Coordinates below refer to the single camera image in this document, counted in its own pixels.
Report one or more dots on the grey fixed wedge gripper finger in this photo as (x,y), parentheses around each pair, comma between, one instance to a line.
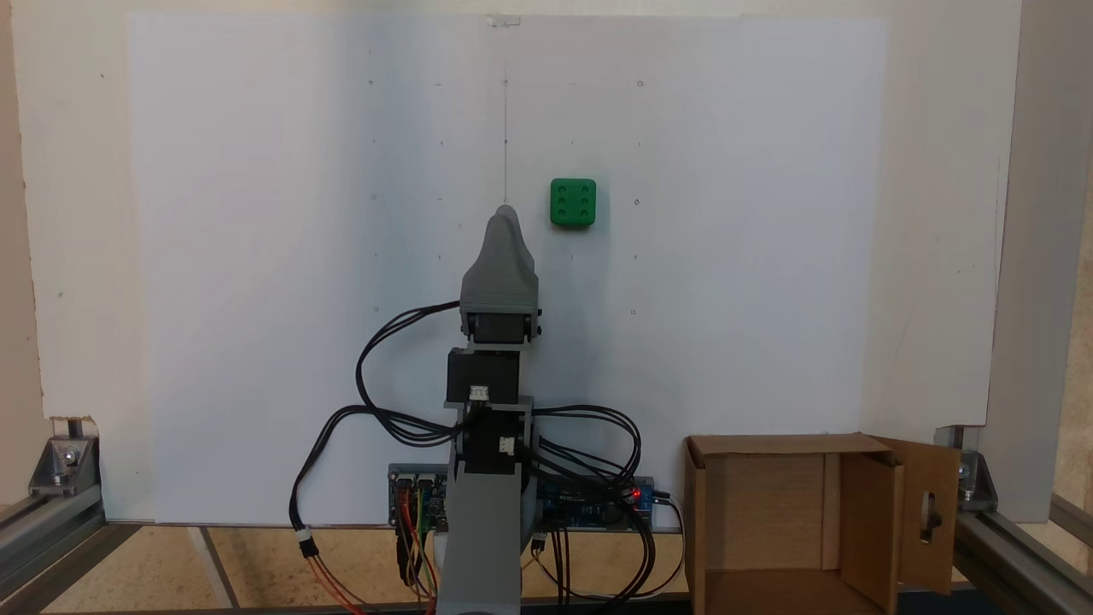
(499,273)

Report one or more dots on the green die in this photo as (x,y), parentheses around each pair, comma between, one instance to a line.
(573,202)

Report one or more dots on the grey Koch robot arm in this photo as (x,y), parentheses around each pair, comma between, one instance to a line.
(478,547)

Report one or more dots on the white-topped circuit board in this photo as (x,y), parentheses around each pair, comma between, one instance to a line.
(427,500)

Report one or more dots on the blue circuit board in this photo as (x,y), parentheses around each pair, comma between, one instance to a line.
(589,500)

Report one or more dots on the white paper sheet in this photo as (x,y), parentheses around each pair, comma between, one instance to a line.
(256,256)

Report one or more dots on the clear tape piece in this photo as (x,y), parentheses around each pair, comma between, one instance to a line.
(504,20)

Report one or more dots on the brown cardboard box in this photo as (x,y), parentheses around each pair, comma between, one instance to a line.
(768,512)

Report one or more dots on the aluminium corner bracket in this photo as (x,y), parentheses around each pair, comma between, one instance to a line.
(975,483)
(64,468)

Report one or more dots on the aluminium frame rail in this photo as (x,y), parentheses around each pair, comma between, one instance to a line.
(47,534)
(1016,555)

